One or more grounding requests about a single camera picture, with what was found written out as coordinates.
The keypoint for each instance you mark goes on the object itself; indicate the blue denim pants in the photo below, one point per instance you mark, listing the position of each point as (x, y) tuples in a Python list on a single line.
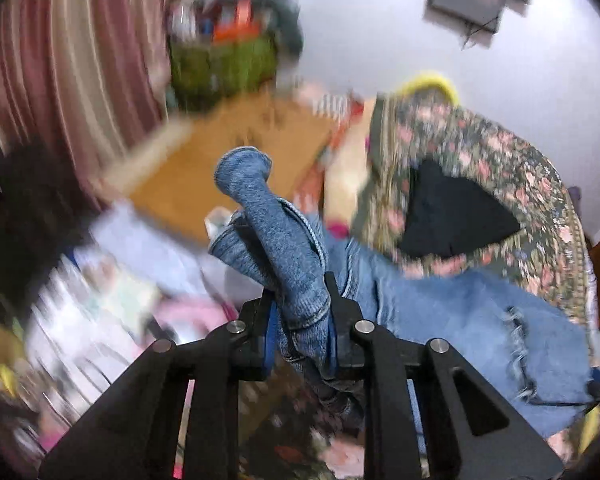
[(430, 310)]

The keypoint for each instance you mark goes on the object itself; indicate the striped pink curtain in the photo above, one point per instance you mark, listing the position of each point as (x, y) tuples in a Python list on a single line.
[(70, 50)]

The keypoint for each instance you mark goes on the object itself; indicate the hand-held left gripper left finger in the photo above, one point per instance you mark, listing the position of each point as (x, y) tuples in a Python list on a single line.
[(267, 345)]

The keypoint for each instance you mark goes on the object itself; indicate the floral blanket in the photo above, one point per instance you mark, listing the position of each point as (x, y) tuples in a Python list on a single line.
[(520, 160)]

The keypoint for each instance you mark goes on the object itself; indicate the black garment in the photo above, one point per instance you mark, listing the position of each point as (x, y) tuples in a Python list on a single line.
[(445, 215)]

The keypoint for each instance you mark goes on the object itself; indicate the pile of white packets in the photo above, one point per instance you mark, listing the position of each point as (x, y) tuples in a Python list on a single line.
[(90, 320)]

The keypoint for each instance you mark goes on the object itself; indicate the striped cloth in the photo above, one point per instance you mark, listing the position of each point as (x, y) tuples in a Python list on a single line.
[(335, 125)]

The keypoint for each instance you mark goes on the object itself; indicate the orange box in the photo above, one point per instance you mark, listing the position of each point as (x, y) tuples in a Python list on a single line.
[(232, 20)]

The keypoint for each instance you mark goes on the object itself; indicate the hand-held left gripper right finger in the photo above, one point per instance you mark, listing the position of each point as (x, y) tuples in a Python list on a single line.
[(334, 350)]

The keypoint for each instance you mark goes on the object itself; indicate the wooden lap desk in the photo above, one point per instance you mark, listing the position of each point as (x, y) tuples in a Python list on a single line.
[(220, 160)]

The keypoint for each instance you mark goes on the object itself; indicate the grey long pillow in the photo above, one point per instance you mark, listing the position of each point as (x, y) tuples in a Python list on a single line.
[(285, 20)]

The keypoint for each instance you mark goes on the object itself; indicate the green fabric storage bin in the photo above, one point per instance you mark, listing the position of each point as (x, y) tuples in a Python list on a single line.
[(220, 70)]

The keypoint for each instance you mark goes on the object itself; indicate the yellow foam tube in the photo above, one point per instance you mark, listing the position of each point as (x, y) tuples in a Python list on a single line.
[(430, 82)]

